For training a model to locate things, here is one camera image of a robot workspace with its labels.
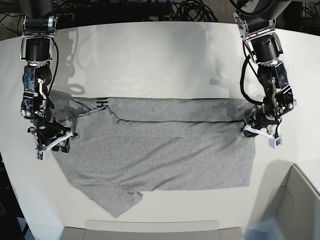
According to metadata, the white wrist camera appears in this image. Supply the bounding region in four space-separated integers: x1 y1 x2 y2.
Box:
35 149 50 162
268 135 283 149

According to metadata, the grey tray at front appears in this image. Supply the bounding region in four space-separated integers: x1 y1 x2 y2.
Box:
60 220 245 240

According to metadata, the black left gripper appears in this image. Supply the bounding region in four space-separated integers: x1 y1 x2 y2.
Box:
239 105 281 138

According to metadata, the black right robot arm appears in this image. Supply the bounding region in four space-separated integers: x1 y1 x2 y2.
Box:
18 0 78 160

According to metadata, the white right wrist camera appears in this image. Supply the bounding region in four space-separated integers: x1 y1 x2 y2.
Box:
35 149 50 162

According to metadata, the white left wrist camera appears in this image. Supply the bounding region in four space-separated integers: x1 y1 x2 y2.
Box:
268 135 283 149

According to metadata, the blue cloth in corner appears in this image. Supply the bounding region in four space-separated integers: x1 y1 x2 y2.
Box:
242 217 283 240

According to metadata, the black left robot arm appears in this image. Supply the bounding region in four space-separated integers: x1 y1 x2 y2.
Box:
230 0 296 138

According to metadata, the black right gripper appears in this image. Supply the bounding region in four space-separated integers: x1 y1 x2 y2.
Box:
27 118 79 153

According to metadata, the grey T-shirt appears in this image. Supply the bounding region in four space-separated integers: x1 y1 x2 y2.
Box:
50 91 255 218

